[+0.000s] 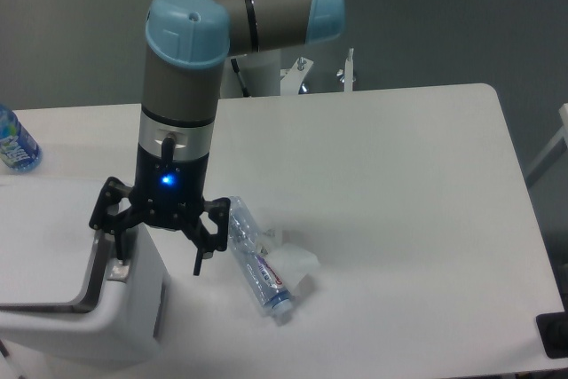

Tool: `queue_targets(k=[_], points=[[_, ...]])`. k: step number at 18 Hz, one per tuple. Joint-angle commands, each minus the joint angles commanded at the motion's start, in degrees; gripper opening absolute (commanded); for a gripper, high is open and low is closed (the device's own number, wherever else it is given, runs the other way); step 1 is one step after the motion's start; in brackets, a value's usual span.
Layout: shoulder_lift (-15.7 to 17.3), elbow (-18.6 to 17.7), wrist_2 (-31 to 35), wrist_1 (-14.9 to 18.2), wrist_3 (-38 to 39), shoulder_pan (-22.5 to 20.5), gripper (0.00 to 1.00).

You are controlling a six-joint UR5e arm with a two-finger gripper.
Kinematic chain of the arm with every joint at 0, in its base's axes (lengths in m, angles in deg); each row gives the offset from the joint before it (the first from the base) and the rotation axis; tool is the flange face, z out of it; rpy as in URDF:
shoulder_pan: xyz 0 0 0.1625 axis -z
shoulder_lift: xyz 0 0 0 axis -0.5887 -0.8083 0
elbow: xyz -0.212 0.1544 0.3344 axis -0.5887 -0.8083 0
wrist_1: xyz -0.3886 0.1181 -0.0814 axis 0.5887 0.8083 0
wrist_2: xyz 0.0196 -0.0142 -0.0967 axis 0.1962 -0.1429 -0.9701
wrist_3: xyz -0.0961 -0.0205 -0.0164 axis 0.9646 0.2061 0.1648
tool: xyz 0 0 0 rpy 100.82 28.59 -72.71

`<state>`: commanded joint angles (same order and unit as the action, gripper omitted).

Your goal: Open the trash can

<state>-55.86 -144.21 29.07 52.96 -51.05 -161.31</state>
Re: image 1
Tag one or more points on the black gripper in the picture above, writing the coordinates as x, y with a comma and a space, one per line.
166, 196

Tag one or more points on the white push-lid trash can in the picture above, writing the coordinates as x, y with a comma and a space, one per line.
63, 291

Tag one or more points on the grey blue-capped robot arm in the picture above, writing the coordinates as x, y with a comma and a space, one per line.
187, 44

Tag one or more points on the crushed clear plastic bottle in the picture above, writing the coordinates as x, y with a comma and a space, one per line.
272, 296

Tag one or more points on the blue labelled water bottle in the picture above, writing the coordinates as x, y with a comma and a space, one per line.
19, 150

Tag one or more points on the black clamp at table edge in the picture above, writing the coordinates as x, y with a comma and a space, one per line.
553, 333

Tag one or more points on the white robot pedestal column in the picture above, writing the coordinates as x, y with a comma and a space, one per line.
252, 75

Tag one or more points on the white bracket with bolts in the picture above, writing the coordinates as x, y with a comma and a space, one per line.
300, 79

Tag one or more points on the white frame at right edge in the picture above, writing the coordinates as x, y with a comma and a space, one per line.
550, 153

